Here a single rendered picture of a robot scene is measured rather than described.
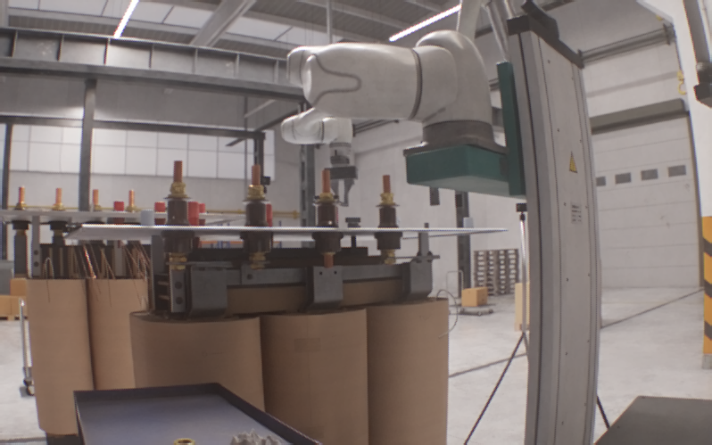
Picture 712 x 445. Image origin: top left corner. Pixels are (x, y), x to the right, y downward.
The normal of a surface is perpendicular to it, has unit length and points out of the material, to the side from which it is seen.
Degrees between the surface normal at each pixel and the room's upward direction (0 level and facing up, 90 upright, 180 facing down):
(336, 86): 115
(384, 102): 141
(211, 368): 90
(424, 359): 90
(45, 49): 90
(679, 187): 90
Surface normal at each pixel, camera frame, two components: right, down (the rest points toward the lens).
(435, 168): -0.73, -0.04
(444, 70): 0.12, -0.12
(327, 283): 0.56, -0.08
